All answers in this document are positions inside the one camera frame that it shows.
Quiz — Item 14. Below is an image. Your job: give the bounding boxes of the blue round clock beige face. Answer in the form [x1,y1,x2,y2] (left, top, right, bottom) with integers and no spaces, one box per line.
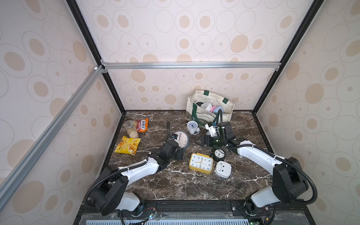
[172,131,189,149]

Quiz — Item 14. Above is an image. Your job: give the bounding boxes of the small black round clock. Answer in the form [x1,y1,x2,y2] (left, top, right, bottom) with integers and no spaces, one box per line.
[210,148,226,162]

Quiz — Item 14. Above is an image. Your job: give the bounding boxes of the small white round clock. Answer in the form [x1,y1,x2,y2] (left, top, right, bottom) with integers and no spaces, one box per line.
[187,121,200,135]

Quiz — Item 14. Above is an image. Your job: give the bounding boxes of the white square clock orange hands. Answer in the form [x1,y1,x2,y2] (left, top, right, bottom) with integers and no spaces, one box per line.
[200,102,213,112]

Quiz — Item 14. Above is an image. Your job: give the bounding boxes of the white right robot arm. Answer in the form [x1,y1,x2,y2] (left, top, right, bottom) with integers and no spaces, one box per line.
[202,122,318,208]

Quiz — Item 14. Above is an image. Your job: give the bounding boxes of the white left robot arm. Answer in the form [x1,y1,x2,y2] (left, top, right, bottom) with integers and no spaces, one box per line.
[83,139,188,216]

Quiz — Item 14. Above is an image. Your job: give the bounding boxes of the yellow rectangular alarm clock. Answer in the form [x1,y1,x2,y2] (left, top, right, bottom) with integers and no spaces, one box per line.
[189,153,214,174]

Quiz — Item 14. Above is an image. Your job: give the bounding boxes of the white square clock face-down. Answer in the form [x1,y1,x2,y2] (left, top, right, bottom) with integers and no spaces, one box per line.
[215,161,232,178]

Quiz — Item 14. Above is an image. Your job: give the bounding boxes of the orange Fox's candy bag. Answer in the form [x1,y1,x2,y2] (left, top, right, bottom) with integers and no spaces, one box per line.
[135,118,149,133]

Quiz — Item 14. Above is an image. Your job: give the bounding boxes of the yellow chips snack bag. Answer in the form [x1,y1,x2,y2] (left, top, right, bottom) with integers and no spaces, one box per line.
[114,136,141,156]

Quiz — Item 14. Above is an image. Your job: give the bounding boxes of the canvas tote bag green handles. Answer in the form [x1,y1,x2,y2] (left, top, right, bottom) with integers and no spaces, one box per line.
[186,89,234,127]

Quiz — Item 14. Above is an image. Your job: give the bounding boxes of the aluminium horizontal back rail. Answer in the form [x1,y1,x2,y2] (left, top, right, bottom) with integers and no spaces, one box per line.
[103,61,281,70]

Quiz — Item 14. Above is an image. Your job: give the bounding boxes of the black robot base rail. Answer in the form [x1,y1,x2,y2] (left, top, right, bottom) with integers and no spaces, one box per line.
[74,200,315,225]

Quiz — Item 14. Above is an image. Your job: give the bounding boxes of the black right frame post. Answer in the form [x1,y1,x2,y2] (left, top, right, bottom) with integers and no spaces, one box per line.
[252,0,324,115]

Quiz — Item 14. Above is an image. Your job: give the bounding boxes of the aluminium left side rail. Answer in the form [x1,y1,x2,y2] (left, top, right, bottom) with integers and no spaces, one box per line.
[1,65,104,211]

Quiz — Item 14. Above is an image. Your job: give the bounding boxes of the black vertical frame post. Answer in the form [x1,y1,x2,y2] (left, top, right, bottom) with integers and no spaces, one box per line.
[66,0,126,113]

